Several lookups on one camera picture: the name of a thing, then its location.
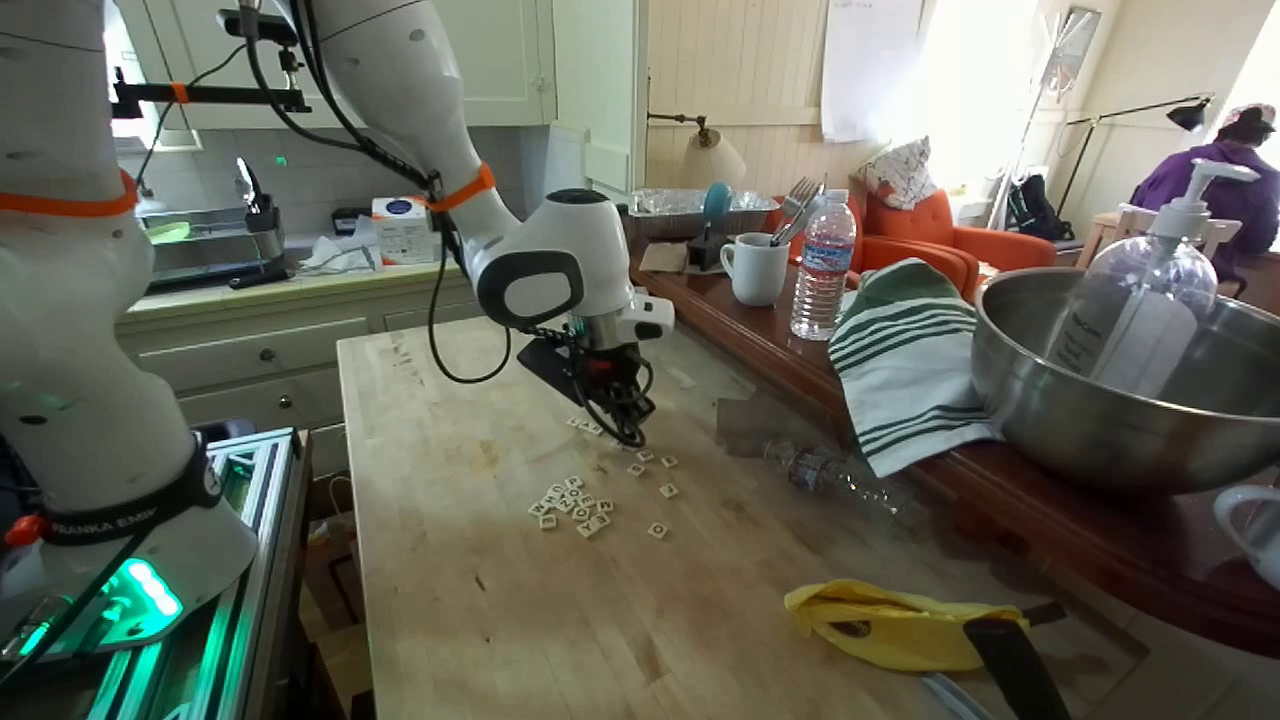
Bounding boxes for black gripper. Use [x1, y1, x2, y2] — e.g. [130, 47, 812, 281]
[570, 347, 660, 451]

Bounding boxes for black block stand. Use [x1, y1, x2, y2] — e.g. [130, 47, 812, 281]
[685, 216, 727, 281]

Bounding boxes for white ceramic mug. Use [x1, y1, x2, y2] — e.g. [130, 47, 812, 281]
[714, 229, 797, 314]
[1208, 479, 1280, 594]

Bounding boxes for crumpled clear plastic wrap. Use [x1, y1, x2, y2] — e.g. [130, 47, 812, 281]
[776, 440, 903, 521]

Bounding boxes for clear plastic water bottle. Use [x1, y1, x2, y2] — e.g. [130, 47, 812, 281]
[785, 184, 862, 347]

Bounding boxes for cream shade table lamp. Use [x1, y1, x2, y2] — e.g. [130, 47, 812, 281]
[642, 107, 752, 191]

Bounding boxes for green striped white towel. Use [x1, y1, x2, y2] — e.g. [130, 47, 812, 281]
[825, 254, 1009, 486]

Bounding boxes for white roll blue label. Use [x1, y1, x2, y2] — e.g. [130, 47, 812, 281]
[367, 191, 437, 266]

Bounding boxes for yellow banana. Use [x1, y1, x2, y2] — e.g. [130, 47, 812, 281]
[778, 571, 1038, 679]

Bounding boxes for patterned cushion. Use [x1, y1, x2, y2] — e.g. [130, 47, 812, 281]
[861, 131, 938, 211]

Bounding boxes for white drawer cabinet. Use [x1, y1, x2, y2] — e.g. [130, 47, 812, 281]
[110, 257, 489, 435]

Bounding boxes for dark brown wooden table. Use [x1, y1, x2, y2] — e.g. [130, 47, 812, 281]
[637, 257, 1280, 665]

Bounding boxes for orange sofa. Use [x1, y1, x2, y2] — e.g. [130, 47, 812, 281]
[843, 175, 1064, 306]

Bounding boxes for white hanging paper sheet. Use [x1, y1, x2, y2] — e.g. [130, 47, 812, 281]
[816, 0, 931, 150]

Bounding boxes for black backpack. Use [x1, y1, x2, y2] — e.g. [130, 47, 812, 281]
[1005, 172, 1072, 249]

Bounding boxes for stainless steel mixing bowl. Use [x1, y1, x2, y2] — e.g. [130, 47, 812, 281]
[969, 266, 1280, 501]

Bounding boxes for clear pump sanitizer bottle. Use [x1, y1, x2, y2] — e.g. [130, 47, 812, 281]
[1038, 153, 1264, 399]

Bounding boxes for person in purple shirt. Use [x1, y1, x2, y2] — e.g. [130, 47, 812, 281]
[1123, 100, 1280, 287]

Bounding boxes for black floor lamp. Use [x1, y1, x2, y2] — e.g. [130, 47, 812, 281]
[1048, 89, 1217, 224]

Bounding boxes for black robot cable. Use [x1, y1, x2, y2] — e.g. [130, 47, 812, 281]
[217, 0, 525, 393]

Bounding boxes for aluminium rail frame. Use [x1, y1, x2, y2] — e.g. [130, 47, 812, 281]
[0, 422, 320, 720]

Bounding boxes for black handle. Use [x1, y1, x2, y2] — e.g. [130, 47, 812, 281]
[959, 606, 1078, 720]

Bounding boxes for black mount rod orange ties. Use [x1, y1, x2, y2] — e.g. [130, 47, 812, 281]
[109, 71, 320, 120]

